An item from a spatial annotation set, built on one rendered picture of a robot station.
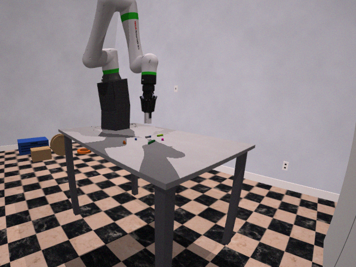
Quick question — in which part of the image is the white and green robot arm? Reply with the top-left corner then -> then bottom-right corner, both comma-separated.
82,0 -> 159,85

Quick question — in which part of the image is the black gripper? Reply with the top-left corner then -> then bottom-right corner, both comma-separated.
140,85 -> 157,124

